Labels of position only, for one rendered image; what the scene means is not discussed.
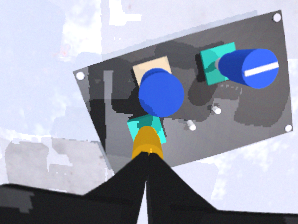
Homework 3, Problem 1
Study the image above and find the grey circuit board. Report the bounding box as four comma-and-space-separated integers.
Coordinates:
72, 9, 293, 175

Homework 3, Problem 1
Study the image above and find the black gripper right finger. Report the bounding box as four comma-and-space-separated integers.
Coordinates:
146, 153, 298, 224

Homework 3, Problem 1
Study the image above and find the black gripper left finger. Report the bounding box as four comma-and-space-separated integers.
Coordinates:
0, 152, 149, 224

